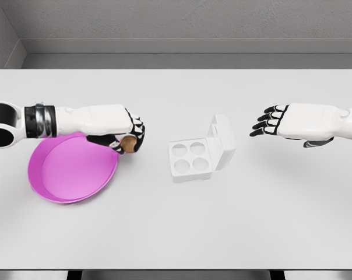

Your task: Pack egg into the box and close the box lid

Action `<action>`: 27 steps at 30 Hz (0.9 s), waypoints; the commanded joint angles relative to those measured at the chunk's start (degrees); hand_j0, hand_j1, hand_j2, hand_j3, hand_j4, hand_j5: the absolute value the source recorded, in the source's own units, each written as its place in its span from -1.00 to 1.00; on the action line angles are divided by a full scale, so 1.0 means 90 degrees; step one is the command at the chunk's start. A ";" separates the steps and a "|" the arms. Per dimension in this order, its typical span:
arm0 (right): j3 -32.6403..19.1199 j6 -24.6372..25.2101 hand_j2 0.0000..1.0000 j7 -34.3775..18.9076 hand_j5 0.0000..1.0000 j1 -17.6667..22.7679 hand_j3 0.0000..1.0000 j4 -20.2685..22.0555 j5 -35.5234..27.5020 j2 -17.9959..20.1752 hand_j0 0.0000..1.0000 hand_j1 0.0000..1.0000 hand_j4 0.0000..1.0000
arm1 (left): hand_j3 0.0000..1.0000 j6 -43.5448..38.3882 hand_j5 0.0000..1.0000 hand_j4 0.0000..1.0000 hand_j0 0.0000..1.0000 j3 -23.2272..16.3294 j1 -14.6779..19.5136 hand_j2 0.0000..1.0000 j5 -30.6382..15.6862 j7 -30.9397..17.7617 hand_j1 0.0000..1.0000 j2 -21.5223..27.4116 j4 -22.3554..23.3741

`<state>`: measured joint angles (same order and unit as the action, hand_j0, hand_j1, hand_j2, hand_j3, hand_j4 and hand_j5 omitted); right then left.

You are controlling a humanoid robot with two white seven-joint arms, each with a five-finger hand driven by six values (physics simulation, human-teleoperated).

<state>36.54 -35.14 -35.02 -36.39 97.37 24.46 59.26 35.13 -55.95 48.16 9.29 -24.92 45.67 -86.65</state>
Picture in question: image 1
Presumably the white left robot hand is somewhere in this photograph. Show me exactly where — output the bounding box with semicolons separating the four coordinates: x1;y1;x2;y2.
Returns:
82;104;146;155

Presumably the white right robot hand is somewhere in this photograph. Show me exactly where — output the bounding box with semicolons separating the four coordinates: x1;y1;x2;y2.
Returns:
249;102;343;148

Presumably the brown egg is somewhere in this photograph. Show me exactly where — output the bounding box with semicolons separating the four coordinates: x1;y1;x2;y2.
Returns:
120;135;138;153

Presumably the white egg box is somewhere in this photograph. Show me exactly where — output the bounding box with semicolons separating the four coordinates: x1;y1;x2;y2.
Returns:
168;114;237;184

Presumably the pink round plate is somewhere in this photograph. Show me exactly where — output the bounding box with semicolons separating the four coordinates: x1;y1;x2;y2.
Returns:
27;131;125;205

